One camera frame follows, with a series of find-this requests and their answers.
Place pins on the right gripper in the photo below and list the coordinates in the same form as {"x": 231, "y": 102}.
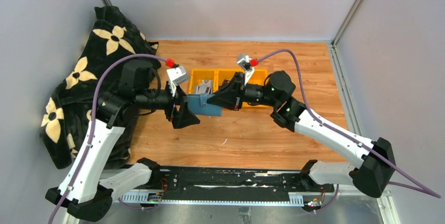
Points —
{"x": 231, "y": 98}

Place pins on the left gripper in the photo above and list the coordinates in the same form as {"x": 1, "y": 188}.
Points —
{"x": 182, "y": 116}

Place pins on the blue leather card holder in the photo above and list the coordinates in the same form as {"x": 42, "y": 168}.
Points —
{"x": 198, "y": 104}

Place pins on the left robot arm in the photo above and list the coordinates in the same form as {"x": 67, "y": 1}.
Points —
{"x": 83, "y": 193}

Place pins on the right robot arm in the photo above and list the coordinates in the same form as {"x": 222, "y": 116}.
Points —
{"x": 370, "y": 163}

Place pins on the white cards in left bin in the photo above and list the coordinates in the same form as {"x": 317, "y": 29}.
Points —
{"x": 203, "y": 87}

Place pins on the middle yellow bin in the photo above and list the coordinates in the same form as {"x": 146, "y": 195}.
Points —
{"x": 222, "y": 75}

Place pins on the yellow bin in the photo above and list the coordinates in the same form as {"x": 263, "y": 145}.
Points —
{"x": 258, "y": 78}
{"x": 207, "y": 77}
{"x": 222, "y": 75}

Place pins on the right yellow bin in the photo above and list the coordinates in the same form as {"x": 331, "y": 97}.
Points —
{"x": 258, "y": 78}

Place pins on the left yellow bin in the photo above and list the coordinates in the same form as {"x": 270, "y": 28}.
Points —
{"x": 207, "y": 77}

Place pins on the black floral blanket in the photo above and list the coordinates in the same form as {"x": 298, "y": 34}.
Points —
{"x": 68, "y": 111}

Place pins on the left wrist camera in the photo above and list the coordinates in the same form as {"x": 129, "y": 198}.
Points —
{"x": 176, "y": 76}

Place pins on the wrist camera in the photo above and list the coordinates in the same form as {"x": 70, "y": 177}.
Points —
{"x": 176, "y": 76}
{"x": 247, "y": 64}

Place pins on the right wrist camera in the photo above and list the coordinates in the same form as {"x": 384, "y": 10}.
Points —
{"x": 247, "y": 64}

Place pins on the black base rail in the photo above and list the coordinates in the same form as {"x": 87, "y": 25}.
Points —
{"x": 191, "y": 185}

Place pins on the right aluminium frame post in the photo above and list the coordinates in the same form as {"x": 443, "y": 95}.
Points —
{"x": 346, "y": 22}

